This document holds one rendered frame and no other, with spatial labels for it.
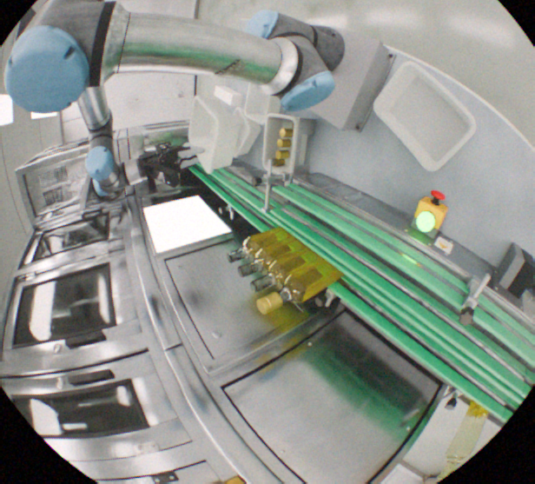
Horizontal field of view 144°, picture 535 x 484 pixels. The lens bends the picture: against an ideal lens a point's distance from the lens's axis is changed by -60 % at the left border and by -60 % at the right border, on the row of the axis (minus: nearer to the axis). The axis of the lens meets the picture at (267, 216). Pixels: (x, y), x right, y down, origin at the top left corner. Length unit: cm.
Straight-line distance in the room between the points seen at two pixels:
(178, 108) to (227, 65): 389
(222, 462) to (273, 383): 23
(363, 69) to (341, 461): 88
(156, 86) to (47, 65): 392
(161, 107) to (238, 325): 388
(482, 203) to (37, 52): 75
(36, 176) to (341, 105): 153
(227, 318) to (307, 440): 37
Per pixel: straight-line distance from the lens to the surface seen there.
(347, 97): 58
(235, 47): 32
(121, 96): 409
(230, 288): 66
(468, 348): 52
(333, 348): 62
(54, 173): 147
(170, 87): 418
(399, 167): 62
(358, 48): 60
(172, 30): 29
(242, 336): 57
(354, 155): 69
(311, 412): 55
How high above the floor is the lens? 133
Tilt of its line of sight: 32 degrees down
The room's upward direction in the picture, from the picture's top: 106 degrees counter-clockwise
